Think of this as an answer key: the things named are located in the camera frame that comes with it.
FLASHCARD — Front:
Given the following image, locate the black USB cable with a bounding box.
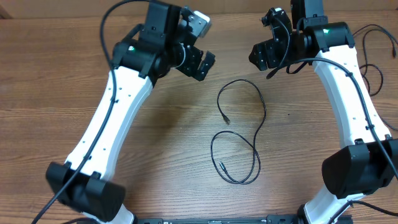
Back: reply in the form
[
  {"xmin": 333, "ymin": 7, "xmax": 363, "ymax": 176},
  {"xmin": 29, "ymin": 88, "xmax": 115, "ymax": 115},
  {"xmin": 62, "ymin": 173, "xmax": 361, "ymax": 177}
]
[{"xmin": 353, "ymin": 24, "xmax": 398, "ymax": 131}]

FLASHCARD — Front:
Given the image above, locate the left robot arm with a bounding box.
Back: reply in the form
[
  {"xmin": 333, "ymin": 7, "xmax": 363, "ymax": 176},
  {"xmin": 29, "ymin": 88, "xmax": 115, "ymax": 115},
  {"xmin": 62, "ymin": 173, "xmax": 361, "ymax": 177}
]
[{"xmin": 45, "ymin": 1, "xmax": 215, "ymax": 223}]

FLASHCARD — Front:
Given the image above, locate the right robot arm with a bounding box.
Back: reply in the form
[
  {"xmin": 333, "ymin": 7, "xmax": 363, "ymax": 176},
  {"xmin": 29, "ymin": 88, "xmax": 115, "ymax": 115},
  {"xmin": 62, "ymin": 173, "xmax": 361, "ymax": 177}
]
[{"xmin": 249, "ymin": 1, "xmax": 397, "ymax": 223}]

